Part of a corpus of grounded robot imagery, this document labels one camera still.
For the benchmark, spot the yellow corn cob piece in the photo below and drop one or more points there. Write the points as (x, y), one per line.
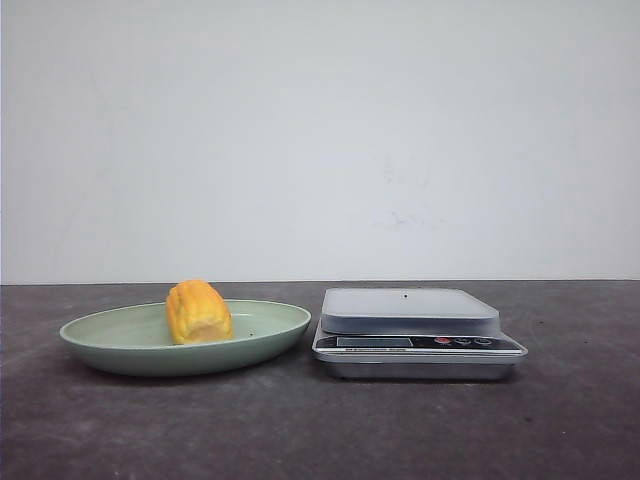
(197, 313)

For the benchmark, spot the silver digital kitchen scale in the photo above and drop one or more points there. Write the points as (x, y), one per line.
(413, 333)

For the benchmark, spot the light green oval plate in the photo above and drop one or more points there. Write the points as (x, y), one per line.
(135, 340)

